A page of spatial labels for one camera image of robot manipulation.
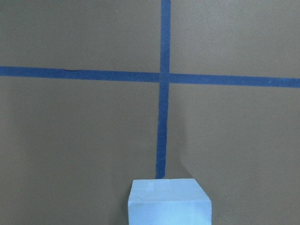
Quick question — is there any light blue foam block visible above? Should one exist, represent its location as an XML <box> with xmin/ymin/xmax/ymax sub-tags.
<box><xmin>127</xmin><ymin>179</ymin><xmax>212</xmax><ymax>225</ymax></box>

